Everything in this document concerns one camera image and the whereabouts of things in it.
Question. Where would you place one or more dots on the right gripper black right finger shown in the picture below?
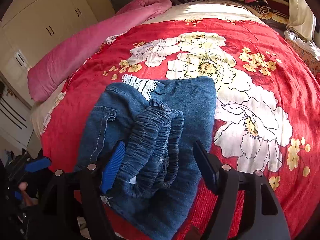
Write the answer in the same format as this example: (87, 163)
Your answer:
(209, 166)

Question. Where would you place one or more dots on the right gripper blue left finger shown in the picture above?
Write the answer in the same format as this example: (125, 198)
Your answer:
(111, 166)

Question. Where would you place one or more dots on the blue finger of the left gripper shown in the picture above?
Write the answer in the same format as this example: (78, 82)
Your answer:
(37, 165)

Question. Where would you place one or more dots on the blue denim lace-trimmed pants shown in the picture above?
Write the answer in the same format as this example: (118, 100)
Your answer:
(159, 121)

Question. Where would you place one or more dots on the left hand painted nails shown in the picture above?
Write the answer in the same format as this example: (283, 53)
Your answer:
(26, 198)

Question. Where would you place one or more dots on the pink quilt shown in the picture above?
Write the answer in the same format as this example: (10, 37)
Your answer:
(69, 55)

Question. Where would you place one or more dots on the red floral blanket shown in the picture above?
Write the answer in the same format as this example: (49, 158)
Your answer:
(267, 109)

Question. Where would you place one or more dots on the cream wardrobe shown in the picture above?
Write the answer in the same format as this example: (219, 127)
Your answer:
(30, 29)

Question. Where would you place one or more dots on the floral fabric basket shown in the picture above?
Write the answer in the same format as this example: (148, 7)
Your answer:
(307, 50)

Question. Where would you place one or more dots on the cream curtain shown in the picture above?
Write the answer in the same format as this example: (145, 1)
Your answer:
(301, 19)

